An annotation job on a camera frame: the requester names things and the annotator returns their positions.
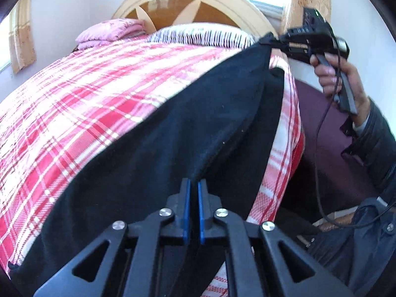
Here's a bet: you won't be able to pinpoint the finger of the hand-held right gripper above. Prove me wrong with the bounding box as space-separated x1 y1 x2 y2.
258 32 290 50

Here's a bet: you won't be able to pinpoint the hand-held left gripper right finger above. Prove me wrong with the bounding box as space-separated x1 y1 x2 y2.
197 179 355 297

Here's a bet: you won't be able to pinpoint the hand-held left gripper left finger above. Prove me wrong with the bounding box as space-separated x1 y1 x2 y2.
33 178 192 297

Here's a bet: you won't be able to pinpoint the black pants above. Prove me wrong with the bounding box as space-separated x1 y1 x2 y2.
9 40 285 297

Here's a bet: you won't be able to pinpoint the person's right forearm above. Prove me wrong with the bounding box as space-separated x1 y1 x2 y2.
340 97 396 194

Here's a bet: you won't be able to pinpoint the person's right hand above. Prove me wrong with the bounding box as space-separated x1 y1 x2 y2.
310 52 371 127

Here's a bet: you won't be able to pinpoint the striped pillow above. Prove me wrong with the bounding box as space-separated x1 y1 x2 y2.
147 23 258 48

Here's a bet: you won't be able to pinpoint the purple cloth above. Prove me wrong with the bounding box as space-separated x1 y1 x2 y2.
292 79 382 220

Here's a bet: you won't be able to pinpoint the red plaid bed sheet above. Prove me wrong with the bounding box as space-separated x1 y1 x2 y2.
0 34 307 297

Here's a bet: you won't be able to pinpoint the person's dark jacket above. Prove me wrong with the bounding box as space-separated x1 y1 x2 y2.
309 196 396 297

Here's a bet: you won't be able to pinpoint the pink folded blanket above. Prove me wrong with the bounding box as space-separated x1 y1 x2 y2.
76 19 148 50

